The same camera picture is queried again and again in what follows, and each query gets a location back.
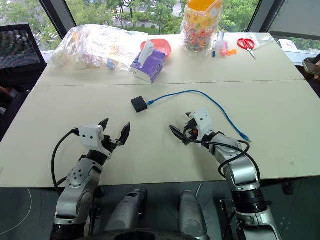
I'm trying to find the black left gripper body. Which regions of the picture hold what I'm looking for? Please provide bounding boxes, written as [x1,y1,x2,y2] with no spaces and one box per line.
[101,134,122,153]

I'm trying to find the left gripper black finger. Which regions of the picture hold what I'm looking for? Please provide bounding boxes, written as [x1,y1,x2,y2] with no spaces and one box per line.
[98,118,110,132]
[117,121,132,147]

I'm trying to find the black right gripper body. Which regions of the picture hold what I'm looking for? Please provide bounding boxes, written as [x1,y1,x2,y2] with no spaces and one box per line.
[183,118,200,141]

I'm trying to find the small black adapter box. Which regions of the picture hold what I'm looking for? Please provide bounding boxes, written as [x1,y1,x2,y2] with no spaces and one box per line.
[130,95,149,114]

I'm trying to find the purple tissue box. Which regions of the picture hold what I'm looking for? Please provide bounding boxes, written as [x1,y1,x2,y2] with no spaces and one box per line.
[130,39,167,85]

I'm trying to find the grey rounded robot leg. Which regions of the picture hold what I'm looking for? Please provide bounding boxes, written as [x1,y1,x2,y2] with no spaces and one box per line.
[177,190,210,240]
[103,187,149,233]

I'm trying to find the red plastic bowl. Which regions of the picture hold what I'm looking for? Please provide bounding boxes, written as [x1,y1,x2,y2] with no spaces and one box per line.
[140,38,173,58]

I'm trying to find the large clear plastic bag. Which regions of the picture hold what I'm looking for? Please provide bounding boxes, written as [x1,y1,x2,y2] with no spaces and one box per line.
[50,23,149,73]

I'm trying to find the clear bag of colourful items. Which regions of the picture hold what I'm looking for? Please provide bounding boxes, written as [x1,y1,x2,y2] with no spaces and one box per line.
[180,0,224,53]

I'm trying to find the small clear plastic sleeve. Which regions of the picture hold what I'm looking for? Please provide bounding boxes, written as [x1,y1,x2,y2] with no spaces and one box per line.
[251,33,275,50]

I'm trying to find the black mesh chair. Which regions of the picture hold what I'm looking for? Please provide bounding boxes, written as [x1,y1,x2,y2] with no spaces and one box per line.
[0,22,49,91]

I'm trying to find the orange paper container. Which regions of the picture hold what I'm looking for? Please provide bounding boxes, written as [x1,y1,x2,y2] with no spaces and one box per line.
[186,0,223,15]

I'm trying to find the black table caster wheel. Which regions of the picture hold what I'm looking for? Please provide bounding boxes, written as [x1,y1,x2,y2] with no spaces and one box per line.
[282,180,296,196]

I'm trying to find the white box with print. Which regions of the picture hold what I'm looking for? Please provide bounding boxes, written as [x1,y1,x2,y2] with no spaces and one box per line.
[275,38,299,52]

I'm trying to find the person in dark clothing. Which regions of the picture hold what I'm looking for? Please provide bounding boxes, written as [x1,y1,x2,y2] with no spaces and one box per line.
[305,53,320,99]

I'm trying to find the smartphone with dark screen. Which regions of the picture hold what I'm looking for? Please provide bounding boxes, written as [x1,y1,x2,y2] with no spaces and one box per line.
[301,57,320,76]

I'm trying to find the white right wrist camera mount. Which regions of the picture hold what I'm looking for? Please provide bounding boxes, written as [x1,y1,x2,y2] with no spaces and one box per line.
[188,107,215,138]

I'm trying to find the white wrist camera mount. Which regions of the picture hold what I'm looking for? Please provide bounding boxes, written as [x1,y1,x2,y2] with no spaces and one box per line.
[77,124,113,161]
[188,107,215,138]

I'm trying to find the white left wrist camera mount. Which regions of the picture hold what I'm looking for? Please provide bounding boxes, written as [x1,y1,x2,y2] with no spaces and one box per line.
[77,124,113,161]

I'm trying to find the blue Ethernet cable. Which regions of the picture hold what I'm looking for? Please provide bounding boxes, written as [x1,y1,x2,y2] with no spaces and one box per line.
[146,90,252,144]

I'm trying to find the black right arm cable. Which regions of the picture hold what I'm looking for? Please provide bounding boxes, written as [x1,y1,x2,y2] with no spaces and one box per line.
[183,126,251,179]

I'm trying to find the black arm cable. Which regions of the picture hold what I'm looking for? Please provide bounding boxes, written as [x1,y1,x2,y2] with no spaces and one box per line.
[183,126,251,179]
[50,128,81,196]

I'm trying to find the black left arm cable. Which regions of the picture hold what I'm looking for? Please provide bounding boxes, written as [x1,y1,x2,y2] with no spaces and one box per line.
[50,128,81,196]

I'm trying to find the red-handled scissors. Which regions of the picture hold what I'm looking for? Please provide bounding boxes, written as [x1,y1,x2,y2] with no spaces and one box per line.
[236,37,257,61]

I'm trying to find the dark window frame post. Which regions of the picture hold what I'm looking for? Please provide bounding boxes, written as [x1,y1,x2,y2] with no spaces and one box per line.
[246,0,286,34]
[38,0,77,41]

